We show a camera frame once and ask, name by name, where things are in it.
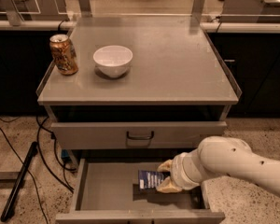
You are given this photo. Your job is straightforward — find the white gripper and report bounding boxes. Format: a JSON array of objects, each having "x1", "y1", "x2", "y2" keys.
[{"x1": 156, "y1": 151, "x2": 203, "y2": 193}]

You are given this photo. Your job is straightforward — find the dark blue rxbar wrapper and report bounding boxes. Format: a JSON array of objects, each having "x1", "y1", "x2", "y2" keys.
[{"x1": 138, "y1": 170, "x2": 164, "y2": 190}]

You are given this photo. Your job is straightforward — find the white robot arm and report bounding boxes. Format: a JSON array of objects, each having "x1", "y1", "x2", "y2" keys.
[{"x1": 156, "y1": 136, "x2": 280, "y2": 198}]

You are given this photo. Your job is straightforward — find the closed grey top drawer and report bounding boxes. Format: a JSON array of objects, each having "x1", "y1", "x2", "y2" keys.
[{"x1": 51, "y1": 121, "x2": 227, "y2": 149}]

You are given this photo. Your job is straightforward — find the open grey middle drawer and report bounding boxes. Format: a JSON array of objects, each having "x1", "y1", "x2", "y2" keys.
[{"x1": 56, "y1": 148, "x2": 225, "y2": 224}]

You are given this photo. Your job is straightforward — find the grey metal drawer cabinet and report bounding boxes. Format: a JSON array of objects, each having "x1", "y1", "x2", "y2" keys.
[{"x1": 35, "y1": 15, "x2": 243, "y2": 224}]

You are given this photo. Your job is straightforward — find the white ceramic bowl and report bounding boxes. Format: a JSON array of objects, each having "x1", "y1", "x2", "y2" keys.
[{"x1": 93, "y1": 45, "x2": 133, "y2": 78}]

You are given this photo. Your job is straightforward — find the black bar on floor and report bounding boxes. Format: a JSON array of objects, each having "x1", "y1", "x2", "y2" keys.
[{"x1": 0, "y1": 142, "x2": 37, "y2": 222}]

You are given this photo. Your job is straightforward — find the gold soda can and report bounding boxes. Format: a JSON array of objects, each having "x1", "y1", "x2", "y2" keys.
[{"x1": 49, "y1": 34, "x2": 78, "y2": 76}]

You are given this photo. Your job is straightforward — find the background grey table right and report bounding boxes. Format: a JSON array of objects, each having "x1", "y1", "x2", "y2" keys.
[{"x1": 220, "y1": 0, "x2": 280, "y2": 23}]

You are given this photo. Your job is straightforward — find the background grey table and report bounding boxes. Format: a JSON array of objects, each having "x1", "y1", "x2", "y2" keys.
[
  {"x1": 0, "y1": 0, "x2": 68, "y2": 21},
  {"x1": 220, "y1": 0, "x2": 280, "y2": 23}
]

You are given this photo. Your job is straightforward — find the background grey table left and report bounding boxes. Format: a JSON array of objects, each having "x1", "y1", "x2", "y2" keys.
[{"x1": 0, "y1": 0, "x2": 68, "y2": 21}]

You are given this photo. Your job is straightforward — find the black drawer handle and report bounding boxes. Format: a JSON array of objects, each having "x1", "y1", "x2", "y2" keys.
[{"x1": 126, "y1": 131, "x2": 155, "y2": 141}]

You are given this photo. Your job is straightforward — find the black floor cable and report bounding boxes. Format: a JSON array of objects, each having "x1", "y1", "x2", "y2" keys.
[
  {"x1": 35, "y1": 115, "x2": 77, "y2": 194},
  {"x1": 0, "y1": 119, "x2": 50, "y2": 224}
]

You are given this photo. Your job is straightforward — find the right grey upright post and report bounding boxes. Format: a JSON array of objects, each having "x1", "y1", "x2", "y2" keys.
[{"x1": 191, "y1": 0, "x2": 205, "y2": 17}]

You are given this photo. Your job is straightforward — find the grey upright post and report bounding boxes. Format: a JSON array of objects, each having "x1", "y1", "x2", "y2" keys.
[
  {"x1": 78, "y1": 0, "x2": 92, "y2": 17},
  {"x1": 1, "y1": 0, "x2": 21, "y2": 26},
  {"x1": 191, "y1": 0, "x2": 205, "y2": 17}
]

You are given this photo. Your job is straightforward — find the white horizontal rail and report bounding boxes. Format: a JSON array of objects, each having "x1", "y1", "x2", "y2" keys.
[{"x1": 0, "y1": 21, "x2": 280, "y2": 34}]

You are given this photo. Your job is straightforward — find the middle grey upright post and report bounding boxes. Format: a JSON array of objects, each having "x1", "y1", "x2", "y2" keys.
[{"x1": 78, "y1": 0, "x2": 92, "y2": 17}]

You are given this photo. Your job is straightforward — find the left grey upright post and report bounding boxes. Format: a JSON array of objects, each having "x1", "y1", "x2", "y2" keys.
[{"x1": 1, "y1": 0, "x2": 21, "y2": 26}]

